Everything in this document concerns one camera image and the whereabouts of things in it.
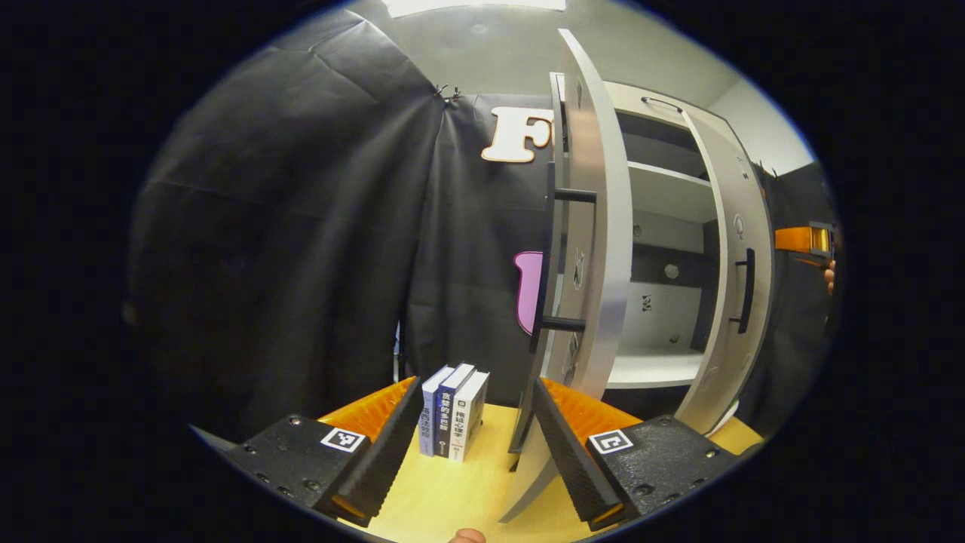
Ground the dark blue book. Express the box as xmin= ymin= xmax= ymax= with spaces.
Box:
xmin=433 ymin=364 xmax=476 ymax=459

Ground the white cabinet shelf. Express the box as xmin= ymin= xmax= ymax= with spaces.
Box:
xmin=627 ymin=161 xmax=717 ymax=224

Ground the white book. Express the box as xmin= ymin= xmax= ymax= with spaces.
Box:
xmin=449 ymin=370 xmax=491 ymax=462

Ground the white door with calendar sticker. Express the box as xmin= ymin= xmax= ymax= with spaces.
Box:
xmin=673 ymin=108 xmax=777 ymax=437

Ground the white cabinet drawer front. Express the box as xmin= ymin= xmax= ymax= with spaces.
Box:
xmin=603 ymin=81 xmax=728 ymax=130

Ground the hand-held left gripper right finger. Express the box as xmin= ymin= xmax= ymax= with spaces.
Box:
xmin=532 ymin=377 xmax=740 ymax=529

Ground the black backdrop cloth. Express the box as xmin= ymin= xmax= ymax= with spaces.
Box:
xmin=127 ymin=6 xmax=562 ymax=447
xmin=758 ymin=161 xmax=844 ymax=393

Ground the grey and white cabinet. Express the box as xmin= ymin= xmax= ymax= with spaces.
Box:
xmin=509 ymin=72 xmax=777 ymax=473

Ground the white door with phone sticker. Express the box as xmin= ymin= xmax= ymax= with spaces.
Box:
xmin=498 ymin=29 xmax=634 ymax=523

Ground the pale blue book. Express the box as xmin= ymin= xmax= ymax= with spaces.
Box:
xmin=418 ymin=365 xmax=455 ymax=457

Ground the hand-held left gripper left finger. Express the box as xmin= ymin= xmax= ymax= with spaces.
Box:
xmin=219 ymin=376 xmax=424 ymax=527

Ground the black door handle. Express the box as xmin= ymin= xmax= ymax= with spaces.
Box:
xmin=532 ymin=161 xmax=598 ymax=336
xmin=728 ymin=247 xmax=757 ymax=335

